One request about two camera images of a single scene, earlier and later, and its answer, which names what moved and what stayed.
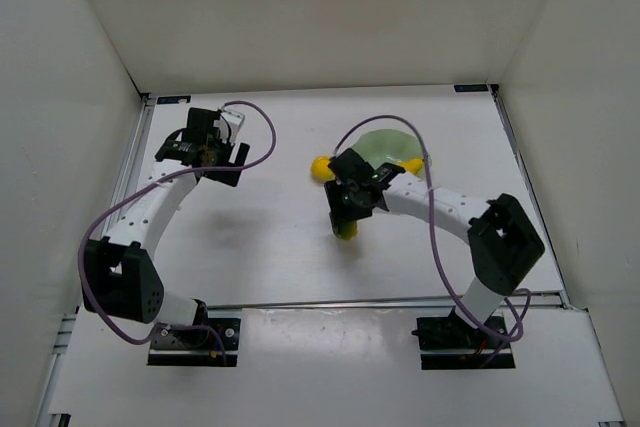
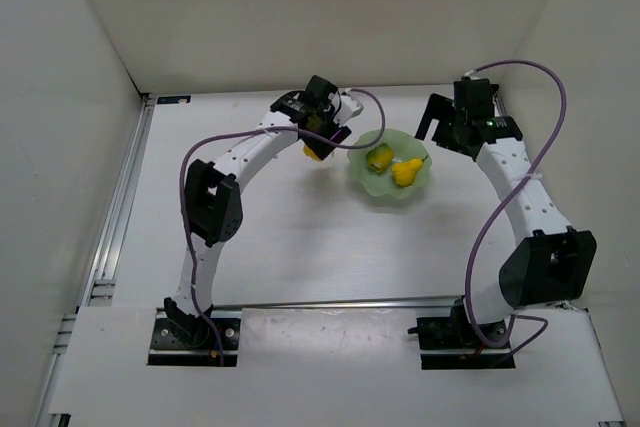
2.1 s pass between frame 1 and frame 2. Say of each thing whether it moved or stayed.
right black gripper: moved
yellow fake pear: stayed
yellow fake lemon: moved
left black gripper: moved
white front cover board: stayed
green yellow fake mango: moved
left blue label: stayed
